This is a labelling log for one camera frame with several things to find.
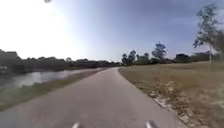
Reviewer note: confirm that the grey asphalt path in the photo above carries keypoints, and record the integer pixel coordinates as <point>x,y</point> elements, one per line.
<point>100,100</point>

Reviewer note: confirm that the dark row of trees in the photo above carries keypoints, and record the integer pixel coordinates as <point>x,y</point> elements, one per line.
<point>50,62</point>

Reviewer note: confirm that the dry grass field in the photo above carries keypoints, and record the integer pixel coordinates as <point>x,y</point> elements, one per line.
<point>180,80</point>

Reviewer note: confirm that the robot's own part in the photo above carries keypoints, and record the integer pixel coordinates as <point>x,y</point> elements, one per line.
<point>149,125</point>
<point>76,125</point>

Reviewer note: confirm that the pond water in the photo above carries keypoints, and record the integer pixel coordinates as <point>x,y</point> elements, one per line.
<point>33,77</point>

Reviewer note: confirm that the grass verge strip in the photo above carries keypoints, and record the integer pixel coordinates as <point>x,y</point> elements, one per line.
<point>33,90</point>

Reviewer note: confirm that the tall thin tree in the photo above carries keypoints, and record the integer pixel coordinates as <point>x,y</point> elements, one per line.
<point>208,23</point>

